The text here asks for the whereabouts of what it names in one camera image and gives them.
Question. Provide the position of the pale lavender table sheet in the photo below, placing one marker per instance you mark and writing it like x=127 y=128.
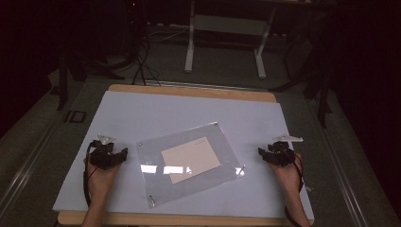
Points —
x=126 y=113

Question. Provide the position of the person's left hand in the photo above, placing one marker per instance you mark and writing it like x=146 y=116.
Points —
x=101 y=179

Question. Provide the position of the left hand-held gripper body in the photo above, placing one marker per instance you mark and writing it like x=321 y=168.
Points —
x=102 y=156

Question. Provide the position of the white metal desk frame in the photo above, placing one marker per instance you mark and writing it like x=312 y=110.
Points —
x=189 y=56

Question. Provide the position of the clear acrylic photo frame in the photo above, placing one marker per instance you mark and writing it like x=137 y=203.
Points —
x=151 y=176

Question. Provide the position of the small white tag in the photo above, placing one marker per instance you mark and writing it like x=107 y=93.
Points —
x=309 y=188

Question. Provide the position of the black floor stand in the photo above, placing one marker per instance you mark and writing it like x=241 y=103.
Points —
x=323 y=94
x=63 y=78

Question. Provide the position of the metal floor rail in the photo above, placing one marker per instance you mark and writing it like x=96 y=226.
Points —
x=343 y=176
x=25 y=176

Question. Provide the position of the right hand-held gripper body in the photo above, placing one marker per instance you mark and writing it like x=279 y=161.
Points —
x=282 y=154

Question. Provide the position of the wooden table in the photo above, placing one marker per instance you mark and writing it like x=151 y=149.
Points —
x=189 y=91

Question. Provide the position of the small black floor bracket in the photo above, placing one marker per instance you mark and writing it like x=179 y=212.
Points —
x=75 y=116

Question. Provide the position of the person's right hand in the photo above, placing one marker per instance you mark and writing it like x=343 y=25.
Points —
x=285 y=176

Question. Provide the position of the photo card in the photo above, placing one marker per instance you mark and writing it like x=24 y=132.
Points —
x=190 y=159

